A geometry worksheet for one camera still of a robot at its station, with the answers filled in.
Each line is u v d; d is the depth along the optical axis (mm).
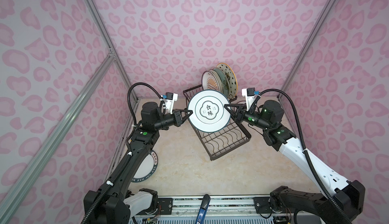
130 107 561
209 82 882
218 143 930
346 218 352
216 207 749
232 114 644
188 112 688
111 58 889
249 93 593
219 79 783
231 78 835
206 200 716
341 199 368
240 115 587
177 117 613
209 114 691
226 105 662
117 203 371
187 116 682
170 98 628
